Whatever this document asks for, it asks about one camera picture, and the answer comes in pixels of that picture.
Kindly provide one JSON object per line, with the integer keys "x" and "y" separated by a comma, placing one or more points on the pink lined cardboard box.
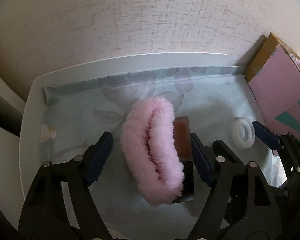
{"x": 274, "y": 78}

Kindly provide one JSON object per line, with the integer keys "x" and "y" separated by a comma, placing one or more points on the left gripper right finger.
{"x": 216, "y": 166}

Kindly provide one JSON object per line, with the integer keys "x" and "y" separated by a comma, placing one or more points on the dark red seal box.
{"x": 182, "y": 143}

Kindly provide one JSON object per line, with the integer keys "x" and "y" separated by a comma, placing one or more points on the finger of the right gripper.
{"x": 267, "y": 137}

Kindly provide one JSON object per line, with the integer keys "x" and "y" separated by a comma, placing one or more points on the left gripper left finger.
{"x": 44, "y": 213}

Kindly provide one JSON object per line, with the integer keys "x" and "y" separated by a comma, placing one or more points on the pink fuzzy sock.
{"x": 148, "y": 146}

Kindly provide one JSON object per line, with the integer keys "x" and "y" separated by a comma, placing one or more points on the floral blue cloth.
{"x": 211, "y": 97}

